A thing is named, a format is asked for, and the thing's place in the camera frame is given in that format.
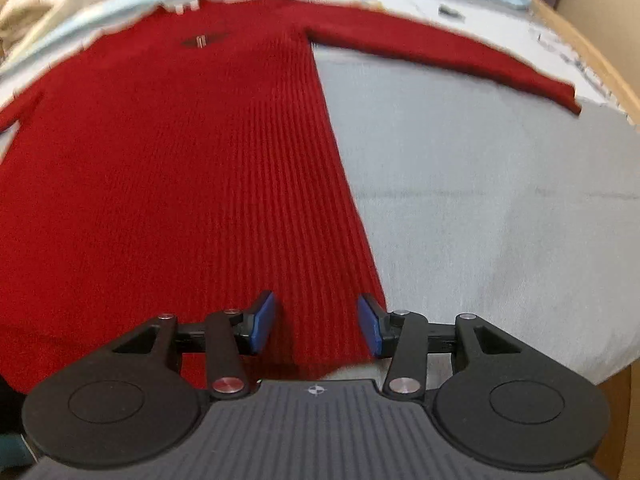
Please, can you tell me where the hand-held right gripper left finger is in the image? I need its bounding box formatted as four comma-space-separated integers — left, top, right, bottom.
112, 290, 278, 401

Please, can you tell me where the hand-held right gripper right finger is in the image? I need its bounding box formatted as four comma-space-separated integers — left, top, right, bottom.
356, 292, 522, 401

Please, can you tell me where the red ribbed sweater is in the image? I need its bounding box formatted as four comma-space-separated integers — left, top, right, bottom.
0, 0, 583, 396

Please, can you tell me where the printed white blanket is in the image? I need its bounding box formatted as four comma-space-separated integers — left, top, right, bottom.
280, 0, 640, 131

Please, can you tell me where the beige cloth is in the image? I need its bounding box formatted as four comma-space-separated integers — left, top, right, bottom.
0, 0, 101, 56

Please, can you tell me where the wooden bed frame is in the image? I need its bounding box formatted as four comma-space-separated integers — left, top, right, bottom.
530, 0, 640, 480

